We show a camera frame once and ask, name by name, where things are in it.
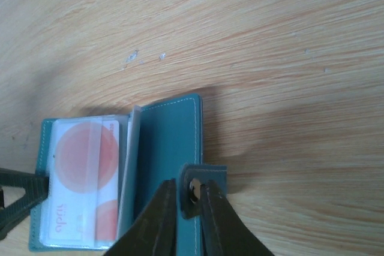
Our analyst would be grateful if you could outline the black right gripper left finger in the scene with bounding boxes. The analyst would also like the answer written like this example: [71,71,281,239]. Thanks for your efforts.
[105,179,177,256]

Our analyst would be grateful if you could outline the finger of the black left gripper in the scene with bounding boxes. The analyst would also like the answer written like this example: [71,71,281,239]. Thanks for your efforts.
[1,168,49,240]

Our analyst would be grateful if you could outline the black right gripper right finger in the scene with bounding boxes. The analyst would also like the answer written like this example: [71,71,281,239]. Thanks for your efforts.
[200,180,273,256]

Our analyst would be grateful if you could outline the white card orange circles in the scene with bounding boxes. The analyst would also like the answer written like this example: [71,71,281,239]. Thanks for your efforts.
[40,118,119,249]

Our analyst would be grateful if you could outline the teal leather card holder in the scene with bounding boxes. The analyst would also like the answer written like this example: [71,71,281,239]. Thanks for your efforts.
[28,94,227,255]

